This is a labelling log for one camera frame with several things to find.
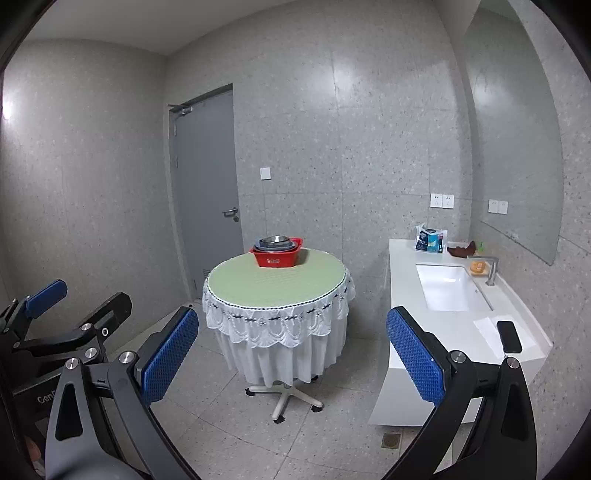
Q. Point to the red plastic basin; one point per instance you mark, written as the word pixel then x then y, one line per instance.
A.
pixel 278 259

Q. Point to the metal door handle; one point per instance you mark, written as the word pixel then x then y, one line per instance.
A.
pixel 232 213

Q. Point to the white lace tablecloth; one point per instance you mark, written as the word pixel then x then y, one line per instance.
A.
pixel 287 343

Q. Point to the blue plate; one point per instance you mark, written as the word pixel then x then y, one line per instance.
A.
pixel 292 247

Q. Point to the orange soap bottle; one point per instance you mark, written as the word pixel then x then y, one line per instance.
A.
pixel 477 267

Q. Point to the white paper sheet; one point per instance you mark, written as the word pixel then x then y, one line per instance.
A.
pixel 488 329

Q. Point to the brown cloth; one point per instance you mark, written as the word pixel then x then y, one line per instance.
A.
pixel 463 252

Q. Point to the white sink counter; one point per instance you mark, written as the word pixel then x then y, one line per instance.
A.
pixel 462 311

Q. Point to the black smartphone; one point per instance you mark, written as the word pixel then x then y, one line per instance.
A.
pixel 509 337

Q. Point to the green round table mat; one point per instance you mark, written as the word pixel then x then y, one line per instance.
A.
pixel 241 282

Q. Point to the wall mirror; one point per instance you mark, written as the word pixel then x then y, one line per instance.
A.
pixel 519 163

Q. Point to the large stainless steel bowl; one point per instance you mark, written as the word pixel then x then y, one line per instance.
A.
pixel 274 242

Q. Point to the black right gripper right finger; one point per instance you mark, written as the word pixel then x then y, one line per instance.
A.
pixel 502 443

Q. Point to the white star table base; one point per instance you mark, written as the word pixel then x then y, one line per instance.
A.
pixel 285 392

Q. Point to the white wall light switch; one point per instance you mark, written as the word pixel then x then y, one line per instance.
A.
pixel 264 173

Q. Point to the grey door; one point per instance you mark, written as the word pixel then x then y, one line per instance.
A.
pixel 204 183

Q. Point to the white double wall socket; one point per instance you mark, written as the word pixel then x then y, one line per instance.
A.
pixel 442 201

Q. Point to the floor drain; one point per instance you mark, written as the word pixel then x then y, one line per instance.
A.
pixel 391 440

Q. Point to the blue white tissue pack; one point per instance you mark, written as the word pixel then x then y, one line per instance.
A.
pixel 431 240

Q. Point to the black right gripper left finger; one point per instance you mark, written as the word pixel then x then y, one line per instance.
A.
pixel 101 425

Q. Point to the chrome faucet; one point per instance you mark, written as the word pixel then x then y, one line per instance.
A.
pixel 492 263

